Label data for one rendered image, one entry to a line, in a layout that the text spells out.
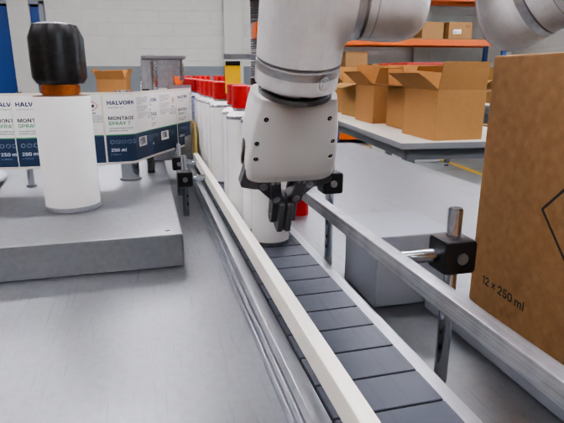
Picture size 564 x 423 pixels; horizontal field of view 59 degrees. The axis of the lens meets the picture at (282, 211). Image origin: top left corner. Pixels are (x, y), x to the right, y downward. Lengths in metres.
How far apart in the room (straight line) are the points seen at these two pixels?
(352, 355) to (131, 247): 0.41
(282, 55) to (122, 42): 8.27
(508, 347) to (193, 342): 0.34
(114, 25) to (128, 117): 7.67
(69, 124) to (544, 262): 0.69
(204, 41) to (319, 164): 8.12
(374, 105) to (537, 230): 2.91
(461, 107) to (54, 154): 2.10
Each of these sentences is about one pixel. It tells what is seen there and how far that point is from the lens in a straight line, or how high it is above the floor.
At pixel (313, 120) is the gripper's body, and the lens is 0.52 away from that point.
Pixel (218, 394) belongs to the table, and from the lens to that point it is 0.48.
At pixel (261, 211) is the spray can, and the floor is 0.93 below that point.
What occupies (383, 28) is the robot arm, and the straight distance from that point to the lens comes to 0.49.
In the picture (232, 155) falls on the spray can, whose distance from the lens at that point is 0.77.
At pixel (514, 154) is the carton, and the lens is 0.54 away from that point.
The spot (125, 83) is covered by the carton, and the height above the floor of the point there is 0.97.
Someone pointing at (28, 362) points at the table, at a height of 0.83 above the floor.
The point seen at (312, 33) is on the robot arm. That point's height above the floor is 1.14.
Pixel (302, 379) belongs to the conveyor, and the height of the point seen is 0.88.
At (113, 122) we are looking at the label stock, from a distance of 1.10.
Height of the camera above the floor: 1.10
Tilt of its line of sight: 15 degrees down
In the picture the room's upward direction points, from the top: straight up
